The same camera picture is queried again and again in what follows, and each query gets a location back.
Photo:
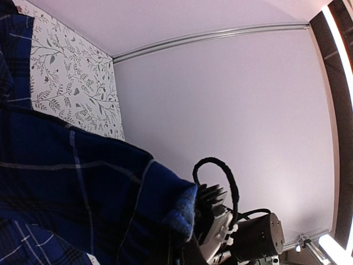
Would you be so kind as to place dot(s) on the blue plaid long sleeve shirt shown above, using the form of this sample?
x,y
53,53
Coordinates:
x,y
67,194

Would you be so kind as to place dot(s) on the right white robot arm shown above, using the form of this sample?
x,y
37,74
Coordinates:
x,y
259,235

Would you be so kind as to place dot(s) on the floral patterned table mat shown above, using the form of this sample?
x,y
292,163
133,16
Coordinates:
x,y
71,78

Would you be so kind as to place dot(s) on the overhead light strip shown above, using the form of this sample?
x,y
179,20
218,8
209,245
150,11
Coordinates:
x,y
340,47

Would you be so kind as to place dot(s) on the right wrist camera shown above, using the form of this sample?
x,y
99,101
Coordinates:
x,y
213,229

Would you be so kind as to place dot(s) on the right aluminium frame post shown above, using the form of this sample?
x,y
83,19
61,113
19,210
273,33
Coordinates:
x,y
207,36

